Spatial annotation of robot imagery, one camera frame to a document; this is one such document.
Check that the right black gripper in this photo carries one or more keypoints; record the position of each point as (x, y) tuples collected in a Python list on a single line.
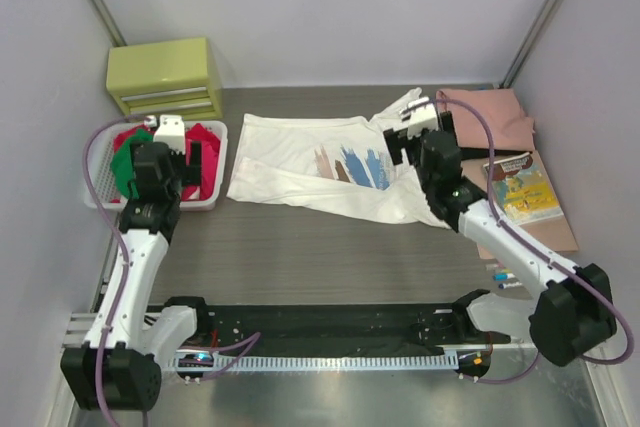
[(405, 145)]

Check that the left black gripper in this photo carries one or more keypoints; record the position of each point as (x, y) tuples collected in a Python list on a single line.
[(189, 163)]

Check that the white printed t shirt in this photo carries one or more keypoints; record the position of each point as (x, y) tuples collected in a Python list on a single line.
[(338, 165)]

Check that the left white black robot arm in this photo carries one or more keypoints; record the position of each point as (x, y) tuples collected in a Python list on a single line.
[(118, 365)]

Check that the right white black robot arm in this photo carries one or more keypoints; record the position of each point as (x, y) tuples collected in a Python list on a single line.
[(570, 310)]

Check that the red t shirt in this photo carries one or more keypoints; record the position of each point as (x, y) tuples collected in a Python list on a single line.
[(210, 147)]

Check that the black folded t shirt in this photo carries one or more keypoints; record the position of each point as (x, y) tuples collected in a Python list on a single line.
[(467, 153)]

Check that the green t shirt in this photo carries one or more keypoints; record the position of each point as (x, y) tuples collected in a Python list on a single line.
[(121, 164)]

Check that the pink folded t shirt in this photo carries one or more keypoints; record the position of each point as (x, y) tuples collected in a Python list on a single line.
[(511, 128)]

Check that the white plastic basket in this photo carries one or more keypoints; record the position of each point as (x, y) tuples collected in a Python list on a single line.
[(101, 154)]

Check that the yellow-green drawer box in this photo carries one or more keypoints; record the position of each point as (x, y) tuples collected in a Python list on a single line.
[(178, 77)]

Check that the yellow picture book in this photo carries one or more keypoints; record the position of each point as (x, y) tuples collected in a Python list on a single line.
[(523, 190)]

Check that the dark blue marker pen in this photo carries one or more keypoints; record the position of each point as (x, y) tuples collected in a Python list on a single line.
[(509, 285)]

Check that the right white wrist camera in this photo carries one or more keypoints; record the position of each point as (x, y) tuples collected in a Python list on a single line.
[(420, 115)]

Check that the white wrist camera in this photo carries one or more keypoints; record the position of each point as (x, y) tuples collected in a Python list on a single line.
[(168, 129), (420, 115)]

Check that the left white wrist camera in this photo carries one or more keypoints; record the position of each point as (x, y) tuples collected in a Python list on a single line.
[(168, 129)]

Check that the white slotted cable duct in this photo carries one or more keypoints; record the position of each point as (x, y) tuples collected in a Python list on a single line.
[(193, 363)]

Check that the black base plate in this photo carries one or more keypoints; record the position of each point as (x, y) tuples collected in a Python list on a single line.
[(337, 331)]

